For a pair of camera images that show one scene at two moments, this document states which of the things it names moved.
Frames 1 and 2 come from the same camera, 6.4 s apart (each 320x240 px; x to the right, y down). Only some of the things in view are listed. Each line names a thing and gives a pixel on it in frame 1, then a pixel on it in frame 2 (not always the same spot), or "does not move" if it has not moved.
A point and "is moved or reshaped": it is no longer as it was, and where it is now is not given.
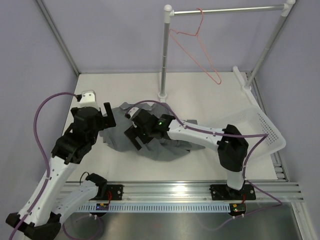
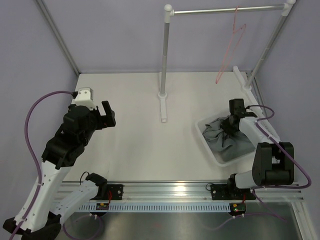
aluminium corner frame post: x=52 y=24 does not move
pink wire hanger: x=197 y=34 to x=237 y=37
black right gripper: x=135 y=131 to x=228 y=130
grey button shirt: x=163 y=149 is moved or reshaped
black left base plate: x=116 y=190 does not move
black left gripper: x=107 y=121 does not move
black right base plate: x=222 y=192 does not move
